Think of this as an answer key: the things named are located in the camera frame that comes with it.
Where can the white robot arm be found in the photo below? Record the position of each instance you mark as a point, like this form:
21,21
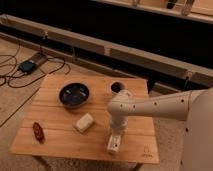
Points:
195,106

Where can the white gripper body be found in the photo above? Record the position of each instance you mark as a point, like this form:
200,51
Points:
118,125

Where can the white plastic bottle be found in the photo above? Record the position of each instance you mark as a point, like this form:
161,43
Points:
113,145

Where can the wooden folding table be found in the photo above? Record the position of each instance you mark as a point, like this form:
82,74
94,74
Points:
62,139

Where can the black power adapter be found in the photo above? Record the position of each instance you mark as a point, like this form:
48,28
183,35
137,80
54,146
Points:
27,67

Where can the red small object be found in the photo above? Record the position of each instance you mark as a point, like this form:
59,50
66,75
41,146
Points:
38,132

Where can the dark ceramic bowl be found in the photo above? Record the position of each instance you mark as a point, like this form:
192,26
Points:
74,95

